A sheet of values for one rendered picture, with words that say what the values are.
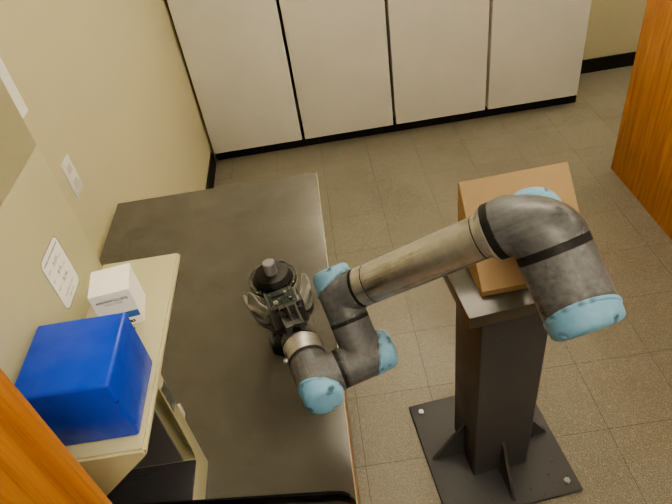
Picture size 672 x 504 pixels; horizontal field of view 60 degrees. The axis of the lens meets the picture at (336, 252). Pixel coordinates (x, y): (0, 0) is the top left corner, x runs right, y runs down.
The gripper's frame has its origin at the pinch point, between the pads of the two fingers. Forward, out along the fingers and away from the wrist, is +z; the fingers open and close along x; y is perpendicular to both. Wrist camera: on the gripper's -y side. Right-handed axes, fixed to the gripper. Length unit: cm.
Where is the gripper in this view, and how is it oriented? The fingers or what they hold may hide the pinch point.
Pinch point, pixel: (275, 286)
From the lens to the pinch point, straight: 131.2
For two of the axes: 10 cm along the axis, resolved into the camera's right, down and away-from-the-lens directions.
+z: -3.4, -5.9, 7.3
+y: -1.3, -7.4, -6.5
